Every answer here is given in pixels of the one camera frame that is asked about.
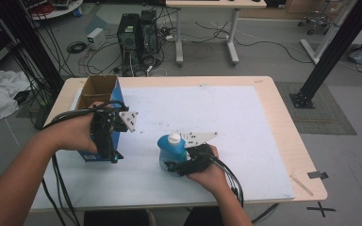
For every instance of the grey floor mat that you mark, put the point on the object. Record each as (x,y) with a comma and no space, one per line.
(330,116)

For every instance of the blue cardboard box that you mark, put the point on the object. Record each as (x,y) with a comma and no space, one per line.
(98,86)

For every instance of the black computer tower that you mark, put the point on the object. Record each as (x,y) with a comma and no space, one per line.
(128,34)
(149,31)

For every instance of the black aluminium post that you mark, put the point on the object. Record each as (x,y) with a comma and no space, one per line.
(34,44)
(333,53)

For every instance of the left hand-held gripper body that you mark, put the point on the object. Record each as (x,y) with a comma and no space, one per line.
(105,132)

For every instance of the blue bottle with white cap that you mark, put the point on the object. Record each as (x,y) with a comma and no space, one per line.
(172,150)

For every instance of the black tape piece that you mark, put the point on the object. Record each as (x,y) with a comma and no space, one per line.
(317,175)

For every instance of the person's leg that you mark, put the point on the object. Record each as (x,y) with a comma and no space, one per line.
(116,218)
(202,218)

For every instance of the black tape cross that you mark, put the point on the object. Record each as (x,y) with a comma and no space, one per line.
(321,209)

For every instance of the person's left hand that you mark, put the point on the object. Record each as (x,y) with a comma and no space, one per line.
(72,133)

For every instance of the person's right leg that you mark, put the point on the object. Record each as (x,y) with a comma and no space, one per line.
(202,218)

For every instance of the office chair base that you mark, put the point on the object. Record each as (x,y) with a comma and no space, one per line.
(315,20)

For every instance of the small white box device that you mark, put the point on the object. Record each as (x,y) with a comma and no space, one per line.
(95,38)

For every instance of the round white table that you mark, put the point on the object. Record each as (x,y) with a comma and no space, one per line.
(59,11)

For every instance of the thin wooden stick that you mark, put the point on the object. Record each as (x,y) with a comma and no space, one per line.
(301,185)

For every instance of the person's left leg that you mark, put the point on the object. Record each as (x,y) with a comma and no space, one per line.
(116,218)

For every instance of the person's right hand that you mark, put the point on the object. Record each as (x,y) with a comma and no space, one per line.
(212,179)

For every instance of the white metal stand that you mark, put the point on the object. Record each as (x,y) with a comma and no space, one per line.
(330,34)

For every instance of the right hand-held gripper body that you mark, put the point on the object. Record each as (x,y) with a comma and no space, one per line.
(198,157)

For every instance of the white desk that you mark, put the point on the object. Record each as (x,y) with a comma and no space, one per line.
(213,3)

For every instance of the white foam sheet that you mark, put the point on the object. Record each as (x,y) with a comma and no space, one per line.
(217,109)

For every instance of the white cloth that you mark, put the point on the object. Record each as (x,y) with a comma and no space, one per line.
(0,94)

